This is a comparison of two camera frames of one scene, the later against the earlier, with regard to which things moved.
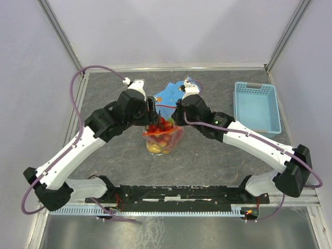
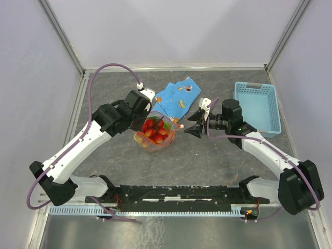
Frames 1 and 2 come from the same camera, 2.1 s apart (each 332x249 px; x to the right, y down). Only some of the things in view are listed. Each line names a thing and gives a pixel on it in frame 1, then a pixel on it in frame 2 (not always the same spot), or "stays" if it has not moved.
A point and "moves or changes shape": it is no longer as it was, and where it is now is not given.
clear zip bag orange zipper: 163,139 moves or changes shape
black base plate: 181,195 stays
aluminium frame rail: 221,68 stays
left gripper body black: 150,116 -> 137,122
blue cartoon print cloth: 166,98 stays
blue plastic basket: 256,106 stays
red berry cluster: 161,125 moves or changes shape
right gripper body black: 179,120 -> 204,124
